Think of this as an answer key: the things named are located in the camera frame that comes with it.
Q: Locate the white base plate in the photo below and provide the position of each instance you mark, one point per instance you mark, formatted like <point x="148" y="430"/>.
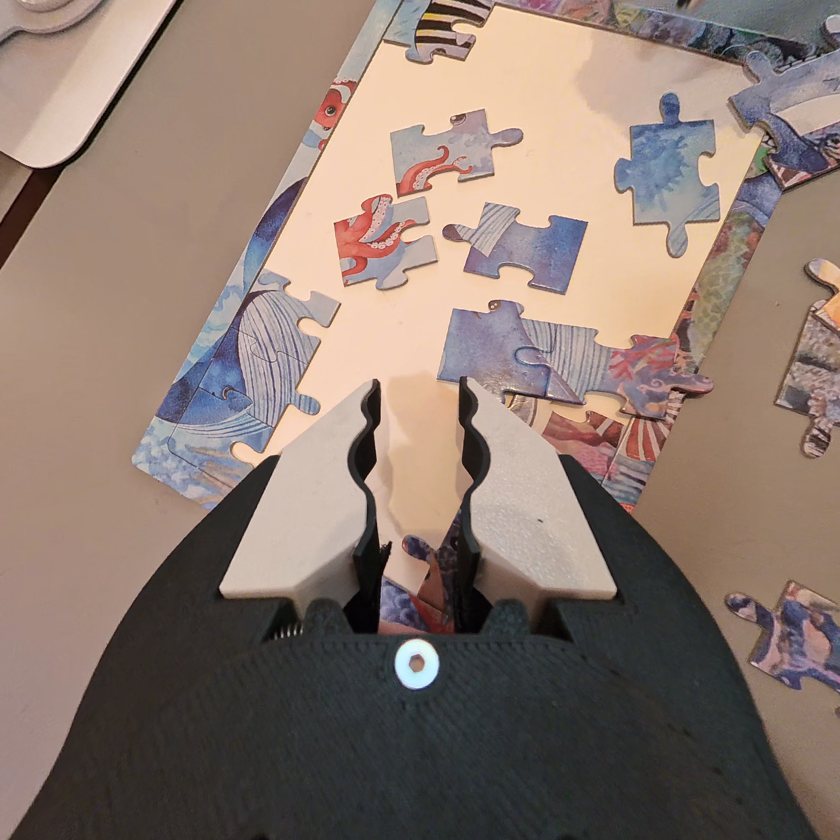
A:
<point x="98" y="79"/>

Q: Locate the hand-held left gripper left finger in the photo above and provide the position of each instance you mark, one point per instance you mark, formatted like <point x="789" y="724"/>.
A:
<point x="298" y="525"/>

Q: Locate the blue purple puzzle piece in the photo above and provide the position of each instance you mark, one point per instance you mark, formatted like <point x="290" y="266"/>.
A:
<point x="800" y="630"/>

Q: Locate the sea print jigsaw puzzle board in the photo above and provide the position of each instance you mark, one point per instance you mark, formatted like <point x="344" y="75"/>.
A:
<point x="558" y="65"/>

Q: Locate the round clear disc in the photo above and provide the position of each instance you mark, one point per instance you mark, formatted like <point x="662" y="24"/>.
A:
<point x="39" y="5"/>

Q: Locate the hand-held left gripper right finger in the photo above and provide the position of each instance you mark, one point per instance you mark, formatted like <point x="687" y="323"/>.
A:
<point x="538" y="525"/>

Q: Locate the red octopus head puzzle piece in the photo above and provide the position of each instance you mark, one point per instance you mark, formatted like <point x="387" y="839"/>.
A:
<point x="380" y="249"/>

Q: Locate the dark blue whale eye piece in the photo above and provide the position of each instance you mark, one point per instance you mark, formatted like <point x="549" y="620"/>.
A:
<point x="485" y="348"/>

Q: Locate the orange pufferfish puzzle piece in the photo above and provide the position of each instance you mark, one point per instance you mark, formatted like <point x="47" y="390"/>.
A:
<point x="830" y="315"/>

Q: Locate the dark blue striped puzzle piece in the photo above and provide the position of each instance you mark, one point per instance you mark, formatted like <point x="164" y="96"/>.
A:
<point x="531" y="253"/>

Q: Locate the pink coral seahorse puzzle piece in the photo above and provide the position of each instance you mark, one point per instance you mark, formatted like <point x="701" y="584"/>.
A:
<point x="656" y="387"/>

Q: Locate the joined blue whale puzzle pieces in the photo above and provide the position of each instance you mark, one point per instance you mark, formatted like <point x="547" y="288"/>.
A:
<point x="275" y="354"/>

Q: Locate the striped whale belly puzzle piece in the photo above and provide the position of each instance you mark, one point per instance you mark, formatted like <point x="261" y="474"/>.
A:
<point x="581" y="358"/>

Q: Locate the pale blue splash puzzle piece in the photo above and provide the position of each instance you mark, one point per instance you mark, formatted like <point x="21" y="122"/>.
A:
<point x="669" y="170"/>

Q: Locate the pale blue octopus arm piece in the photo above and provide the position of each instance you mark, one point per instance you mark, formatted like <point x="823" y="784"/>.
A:
<point x="459" y="141"/>

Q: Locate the grey metal bracket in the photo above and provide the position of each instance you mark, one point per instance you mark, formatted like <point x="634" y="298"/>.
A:
<point x="39" y="26"/>

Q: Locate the grey blue white puzzle piece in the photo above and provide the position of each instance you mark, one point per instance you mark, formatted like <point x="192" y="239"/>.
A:
<point x="787" y="85"/>

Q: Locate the striped fish puzzle piece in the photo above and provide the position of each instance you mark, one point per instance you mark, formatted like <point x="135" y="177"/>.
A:
<point x="453" y="26"/>

